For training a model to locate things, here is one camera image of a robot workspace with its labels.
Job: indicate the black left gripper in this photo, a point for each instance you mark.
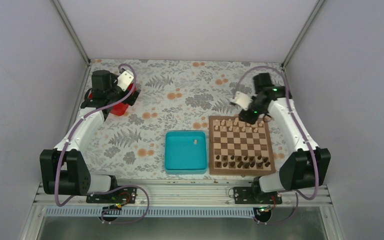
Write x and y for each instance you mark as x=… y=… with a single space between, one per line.
x=133 y=98

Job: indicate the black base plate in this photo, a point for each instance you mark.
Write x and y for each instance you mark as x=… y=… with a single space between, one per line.
x=126 y=195
x=246 y=195

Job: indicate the aluminium corner post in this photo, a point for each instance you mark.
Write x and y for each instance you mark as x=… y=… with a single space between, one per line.
x=70 y=29
x=309 y=21

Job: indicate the red plastic tray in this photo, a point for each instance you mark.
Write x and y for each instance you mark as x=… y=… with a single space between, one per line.
x=120 y=106

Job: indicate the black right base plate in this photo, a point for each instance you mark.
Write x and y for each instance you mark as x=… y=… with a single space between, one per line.
x=246 y=195

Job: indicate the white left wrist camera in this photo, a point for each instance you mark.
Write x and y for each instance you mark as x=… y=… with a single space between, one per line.
x=125 y=79

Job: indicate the floral table mat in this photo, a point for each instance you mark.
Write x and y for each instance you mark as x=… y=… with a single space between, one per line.
x=174 y=95

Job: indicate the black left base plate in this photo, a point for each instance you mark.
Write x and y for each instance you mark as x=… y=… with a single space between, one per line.
x=126 y=195

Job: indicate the aluminium corner post right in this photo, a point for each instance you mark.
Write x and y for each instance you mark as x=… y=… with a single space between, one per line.
x=309 y=21

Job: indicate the wooden chess board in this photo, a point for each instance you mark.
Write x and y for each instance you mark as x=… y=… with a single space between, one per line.
x=239 y=141

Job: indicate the dark chess pieces row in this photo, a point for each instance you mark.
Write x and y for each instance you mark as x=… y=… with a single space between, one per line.
x=236 y=162

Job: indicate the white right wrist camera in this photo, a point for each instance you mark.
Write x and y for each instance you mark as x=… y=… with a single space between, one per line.
x=242 y=100

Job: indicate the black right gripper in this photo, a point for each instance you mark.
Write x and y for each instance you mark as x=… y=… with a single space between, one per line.
x=250 y=119

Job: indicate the teal plastic tray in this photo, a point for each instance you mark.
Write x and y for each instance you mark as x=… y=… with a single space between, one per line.
x=185 y=152

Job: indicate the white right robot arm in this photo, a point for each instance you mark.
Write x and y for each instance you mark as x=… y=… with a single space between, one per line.
x=307 y=165

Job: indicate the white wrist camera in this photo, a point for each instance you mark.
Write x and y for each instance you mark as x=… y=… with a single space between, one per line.
x=242 y=100
x=125 y=79

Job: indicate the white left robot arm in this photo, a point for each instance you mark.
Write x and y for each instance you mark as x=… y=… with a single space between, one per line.
x=63 y=168

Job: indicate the aluminium corner post left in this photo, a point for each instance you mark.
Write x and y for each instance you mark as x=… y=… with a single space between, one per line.
x=70 y=29

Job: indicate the aluminium front rail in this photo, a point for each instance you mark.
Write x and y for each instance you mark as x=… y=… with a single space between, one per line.
x=176 y=195

